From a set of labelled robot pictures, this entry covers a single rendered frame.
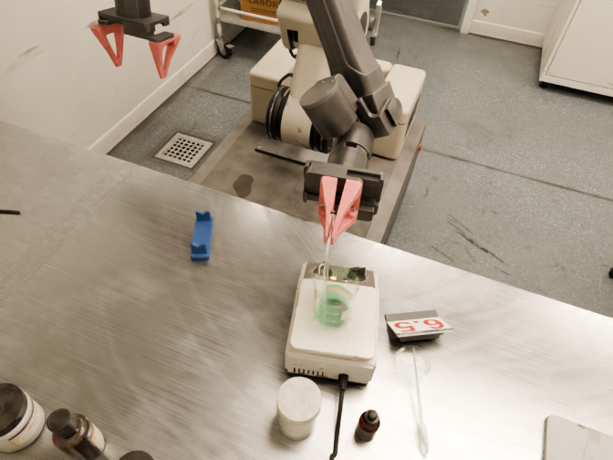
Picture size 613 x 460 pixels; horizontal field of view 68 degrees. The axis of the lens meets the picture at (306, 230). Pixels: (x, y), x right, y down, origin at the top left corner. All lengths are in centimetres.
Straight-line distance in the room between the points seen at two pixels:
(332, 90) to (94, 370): 54
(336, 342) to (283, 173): 100
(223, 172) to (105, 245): 75
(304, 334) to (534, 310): 42
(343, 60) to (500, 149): 191
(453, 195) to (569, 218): 50
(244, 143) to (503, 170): 129
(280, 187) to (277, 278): 75
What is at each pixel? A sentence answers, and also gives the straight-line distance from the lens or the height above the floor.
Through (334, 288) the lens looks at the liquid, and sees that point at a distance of 67.
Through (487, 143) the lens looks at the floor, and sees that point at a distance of 253.
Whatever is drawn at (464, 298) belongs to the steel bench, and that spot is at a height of 75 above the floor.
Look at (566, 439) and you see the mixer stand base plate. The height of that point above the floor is 76.
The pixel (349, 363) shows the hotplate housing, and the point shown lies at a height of 82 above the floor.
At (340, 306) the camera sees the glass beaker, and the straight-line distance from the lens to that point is 61.
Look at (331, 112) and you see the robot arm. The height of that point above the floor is 108.
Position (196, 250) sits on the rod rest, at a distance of 84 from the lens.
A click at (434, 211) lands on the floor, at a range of 206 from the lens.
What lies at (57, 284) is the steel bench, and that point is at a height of 75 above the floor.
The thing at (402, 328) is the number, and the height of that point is 78.
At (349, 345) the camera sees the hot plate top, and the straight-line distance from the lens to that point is 66.
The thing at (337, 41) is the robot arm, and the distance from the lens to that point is 67.
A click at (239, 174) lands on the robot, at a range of 158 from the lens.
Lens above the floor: 142
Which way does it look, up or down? 49 degrees down
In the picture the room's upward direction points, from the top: 3 degrees clockwise
